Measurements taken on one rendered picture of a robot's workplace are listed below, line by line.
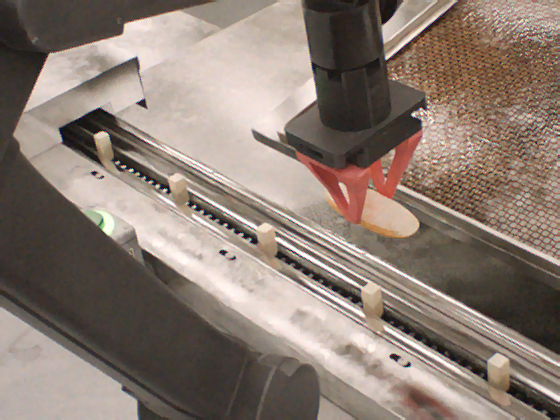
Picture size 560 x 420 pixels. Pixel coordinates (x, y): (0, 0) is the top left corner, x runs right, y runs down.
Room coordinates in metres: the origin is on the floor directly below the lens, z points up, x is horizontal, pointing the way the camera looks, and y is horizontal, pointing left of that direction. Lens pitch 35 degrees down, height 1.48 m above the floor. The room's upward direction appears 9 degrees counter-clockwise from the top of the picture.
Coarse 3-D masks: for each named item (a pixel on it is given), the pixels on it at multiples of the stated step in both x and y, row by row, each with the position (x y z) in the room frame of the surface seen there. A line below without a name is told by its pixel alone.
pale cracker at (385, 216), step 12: (372, 192) 0.76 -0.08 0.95; (372, 204) 0.75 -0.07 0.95; (384, 204) 0.74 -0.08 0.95; (396, 204) 0.74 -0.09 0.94; (372, 216) 0.73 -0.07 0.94; (384, 216) 0.73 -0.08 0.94; (396, 216) 0.73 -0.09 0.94; (408, 216) 0.73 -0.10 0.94; (372, 228) 0.72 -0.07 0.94; (384, 228) 0.72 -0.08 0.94; (396, 228) 0.71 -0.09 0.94; (408, 228) 0.71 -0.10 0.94
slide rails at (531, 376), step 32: (96, 128) 1.12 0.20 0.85; (96, 160) 1.05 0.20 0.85; (160, 160) 1.02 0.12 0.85; (160, 192) 0.96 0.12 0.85; (192, 192) 0.95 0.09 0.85; (256, 224) 0.88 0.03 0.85; (256, 256) 0.83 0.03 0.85; (320, 256) 0.81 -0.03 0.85; (320, 288) 0.76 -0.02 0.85; (384, 288) 0.75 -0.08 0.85; (416, 320) 0.70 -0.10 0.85; (448, 320) 0.69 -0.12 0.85; (416, 352) 0.66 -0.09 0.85; (480, 352) 0.65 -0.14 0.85; (512, 352) 0.64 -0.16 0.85; (480, 384) 0.61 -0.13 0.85; (544, 384) 0.60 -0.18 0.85; (544, 416) 0.57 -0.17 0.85
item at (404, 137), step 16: (400, 128) 0.73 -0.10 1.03; (416, 128) 0.74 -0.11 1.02; (368, 144) 0.71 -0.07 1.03; (384, 144) 0.72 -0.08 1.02; (400, 144) 0.74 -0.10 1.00; (416, 144) 0.74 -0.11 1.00; (352, 160) 0.71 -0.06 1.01; (368, 160) 0.71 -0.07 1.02; (400, 160) 0.74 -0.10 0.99; (400, 176) 0.75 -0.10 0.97; (384, 192) 0.76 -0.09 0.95
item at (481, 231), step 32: (448, 0) 1.12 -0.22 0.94; (480, 0) 1.11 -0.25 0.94; (544, 0) 1.07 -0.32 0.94; (416, 32) 1.08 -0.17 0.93; (480, 32) 1.05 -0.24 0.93; (544, 32) 1.02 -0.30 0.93; (448, 64) 1.01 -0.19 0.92; (512, 64) 0.98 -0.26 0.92; (448, 96) 0.96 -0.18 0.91; (512, 96) 0.93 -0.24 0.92; (480, 128) 0.89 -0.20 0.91; (544, 128) 0.87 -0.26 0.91; (416, 160) 0.88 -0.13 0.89; (480, 160) 0.85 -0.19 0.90; (544, 160) 0.83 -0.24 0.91; (448, 192) 0.82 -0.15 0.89; (512, 192) 0.80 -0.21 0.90; (480, 224) 0.76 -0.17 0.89; (544, 256) 0.71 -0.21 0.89
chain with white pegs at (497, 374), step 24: (96, 144) 1.07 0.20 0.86; (168, 192) 0.98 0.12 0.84; (216, 216) 0.92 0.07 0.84; (264, 240) 0.83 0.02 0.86; (288, 264) 0.83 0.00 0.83; (336, 288) 0.78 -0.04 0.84; (384, 312) 0.73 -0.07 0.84; (456, 360) 0.66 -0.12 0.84; (504, 360) 0.62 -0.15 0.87; (504, 384) 0.61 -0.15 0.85
